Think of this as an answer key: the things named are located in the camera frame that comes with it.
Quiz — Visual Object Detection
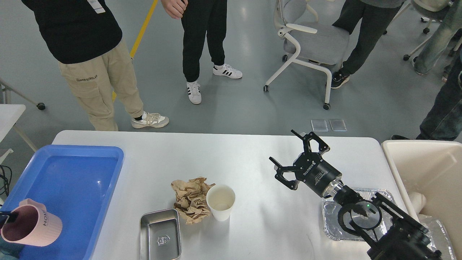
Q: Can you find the person in dark trousers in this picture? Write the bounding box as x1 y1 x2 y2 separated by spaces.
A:
331 0 404 89

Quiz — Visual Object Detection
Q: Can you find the crumpled brown paper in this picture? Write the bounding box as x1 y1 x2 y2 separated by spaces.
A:
171 177 215 225

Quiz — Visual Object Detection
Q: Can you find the blue plastic tray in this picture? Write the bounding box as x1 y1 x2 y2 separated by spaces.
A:
3 145 124 260

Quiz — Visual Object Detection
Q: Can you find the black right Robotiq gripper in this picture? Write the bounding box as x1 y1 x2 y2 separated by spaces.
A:
269 130 343 198

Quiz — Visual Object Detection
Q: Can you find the teal object at corner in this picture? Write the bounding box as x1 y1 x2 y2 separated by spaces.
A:
0 238 24 260

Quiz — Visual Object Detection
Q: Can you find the person in black trousers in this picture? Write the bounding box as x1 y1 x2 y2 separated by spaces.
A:
181 0 243 105

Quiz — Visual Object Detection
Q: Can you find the person in dark jeans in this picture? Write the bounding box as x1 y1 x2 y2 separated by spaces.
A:
415 56 462 141

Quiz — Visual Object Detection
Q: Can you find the crumpled foil in bin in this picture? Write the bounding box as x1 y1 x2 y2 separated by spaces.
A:
418 214 457 260

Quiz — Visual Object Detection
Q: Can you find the white paper cup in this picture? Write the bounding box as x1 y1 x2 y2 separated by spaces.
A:
206 185 235 221

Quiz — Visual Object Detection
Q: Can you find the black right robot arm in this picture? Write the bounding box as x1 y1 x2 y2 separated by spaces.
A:
269 130 442 260

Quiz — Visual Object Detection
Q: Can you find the aluminium foil tray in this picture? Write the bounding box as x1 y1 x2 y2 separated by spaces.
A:
322 188 395 242

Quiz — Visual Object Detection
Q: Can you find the stainless steel rectangular tray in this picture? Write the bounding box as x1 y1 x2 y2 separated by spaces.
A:
140 209 182 260

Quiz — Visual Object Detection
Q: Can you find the person in blue jeans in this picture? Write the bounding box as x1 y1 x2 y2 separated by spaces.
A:
413 0 462 75

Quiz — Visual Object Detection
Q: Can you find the white side table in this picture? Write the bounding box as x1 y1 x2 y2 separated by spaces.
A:
0 104 38 152

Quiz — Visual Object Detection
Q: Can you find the grey white office chair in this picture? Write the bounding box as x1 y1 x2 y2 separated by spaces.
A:
263 0 350 110

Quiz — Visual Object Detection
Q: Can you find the pink ribbed mug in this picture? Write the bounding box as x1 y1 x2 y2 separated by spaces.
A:
1 199 62 247

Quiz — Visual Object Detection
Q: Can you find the beige plastic bin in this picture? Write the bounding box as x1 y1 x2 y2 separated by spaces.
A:
382 140 462 260

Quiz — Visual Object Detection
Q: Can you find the person in khaki trousers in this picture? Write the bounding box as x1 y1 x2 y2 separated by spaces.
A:
23 0 169 131

